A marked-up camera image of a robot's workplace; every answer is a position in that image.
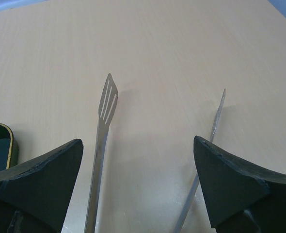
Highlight metal tongs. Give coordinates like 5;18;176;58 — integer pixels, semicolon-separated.
84;73;226;233

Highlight black tray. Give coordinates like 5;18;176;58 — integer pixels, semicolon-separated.
0;123;19;171

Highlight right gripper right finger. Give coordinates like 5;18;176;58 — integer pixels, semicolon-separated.
193;136;286;233

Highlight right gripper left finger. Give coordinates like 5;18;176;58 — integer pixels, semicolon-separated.
0;139;83;233

